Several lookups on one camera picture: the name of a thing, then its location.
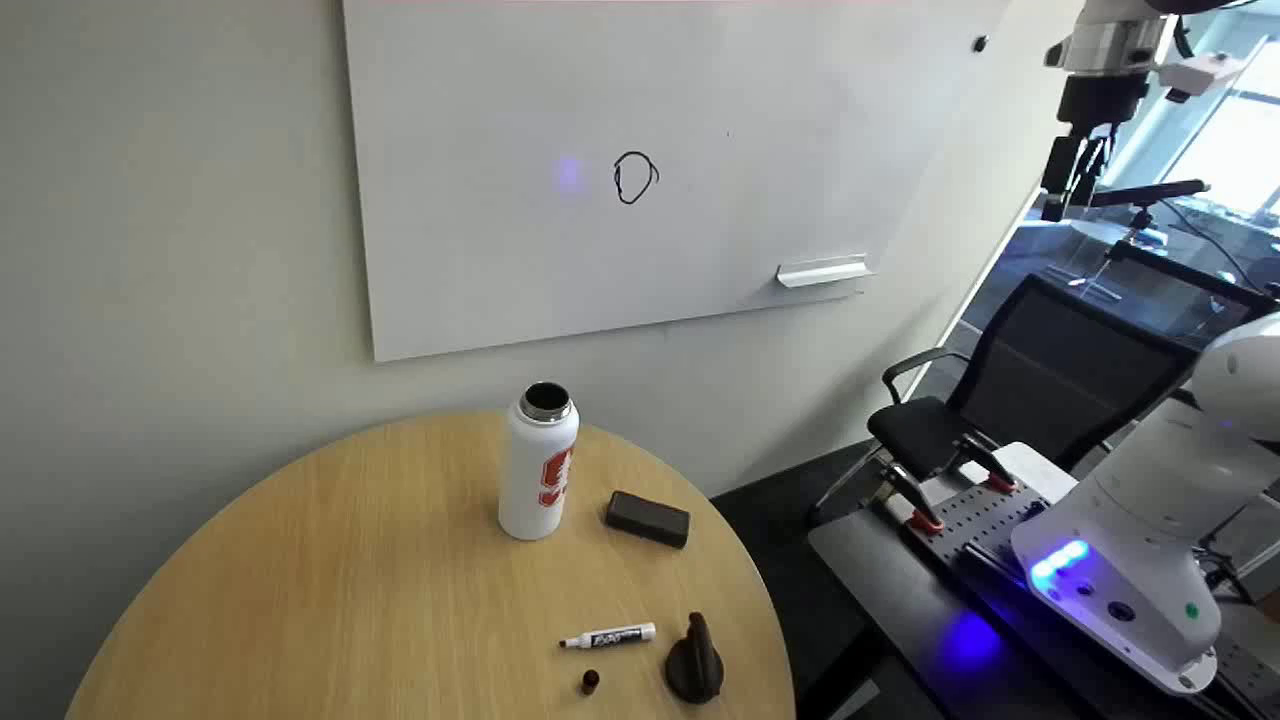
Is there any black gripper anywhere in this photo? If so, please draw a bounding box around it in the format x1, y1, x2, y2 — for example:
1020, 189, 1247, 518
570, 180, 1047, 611
1040, 70, 1154, 225

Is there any white dry erase marker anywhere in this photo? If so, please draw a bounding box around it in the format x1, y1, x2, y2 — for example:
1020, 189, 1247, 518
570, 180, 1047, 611
556, 620, 659, 656

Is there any silver whiteboard marker tray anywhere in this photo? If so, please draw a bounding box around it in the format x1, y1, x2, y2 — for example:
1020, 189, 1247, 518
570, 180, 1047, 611
770, 254, 877, 292

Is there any black thin-legged stand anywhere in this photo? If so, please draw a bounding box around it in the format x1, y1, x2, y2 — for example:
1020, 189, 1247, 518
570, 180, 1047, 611
1078, 175, 1217, 292

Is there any black mesh office chair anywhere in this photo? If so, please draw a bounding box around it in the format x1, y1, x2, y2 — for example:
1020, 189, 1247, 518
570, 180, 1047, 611
863, 272, 1210, 502

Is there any perforated plate with red clamps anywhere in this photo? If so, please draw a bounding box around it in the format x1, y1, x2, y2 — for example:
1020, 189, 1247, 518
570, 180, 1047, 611
870, 445, 1072, 573

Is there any black robot cart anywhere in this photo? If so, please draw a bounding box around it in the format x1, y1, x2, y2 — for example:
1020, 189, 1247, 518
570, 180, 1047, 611
805, 502, 1280, 720

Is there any black whiteboard eraser block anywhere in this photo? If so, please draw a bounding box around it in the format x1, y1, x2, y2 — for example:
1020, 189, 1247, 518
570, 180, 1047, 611
600, 489, 696, 550

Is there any white bottle with red print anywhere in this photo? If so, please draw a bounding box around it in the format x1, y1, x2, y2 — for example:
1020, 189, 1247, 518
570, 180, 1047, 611
496, 380, 583, 543

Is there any white wall whiteboard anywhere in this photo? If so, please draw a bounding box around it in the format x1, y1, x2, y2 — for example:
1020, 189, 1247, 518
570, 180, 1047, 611
341, 0, 1072, 367

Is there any black bottle lid with handle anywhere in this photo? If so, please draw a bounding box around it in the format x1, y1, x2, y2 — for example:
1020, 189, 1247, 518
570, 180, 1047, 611
659, 609, 728, 708

